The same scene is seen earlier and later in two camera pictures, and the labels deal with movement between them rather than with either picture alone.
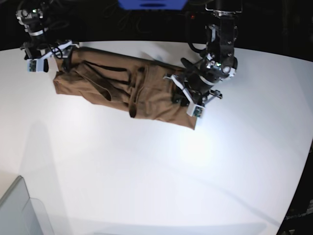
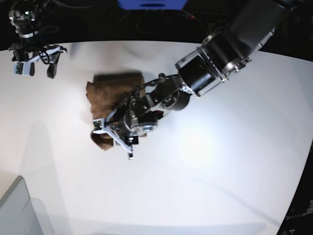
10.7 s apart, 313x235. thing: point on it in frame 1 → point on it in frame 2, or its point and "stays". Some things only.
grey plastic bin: [21, 215] stays
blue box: [152, 4] stays
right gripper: [194, 97] → [128, 122]
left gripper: [60, 48] → [26, 53]
